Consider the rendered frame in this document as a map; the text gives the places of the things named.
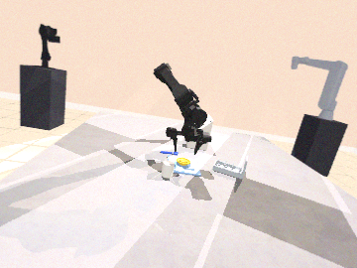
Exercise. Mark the white dish rack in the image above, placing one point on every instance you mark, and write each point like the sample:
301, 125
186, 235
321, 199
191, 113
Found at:
229, 169

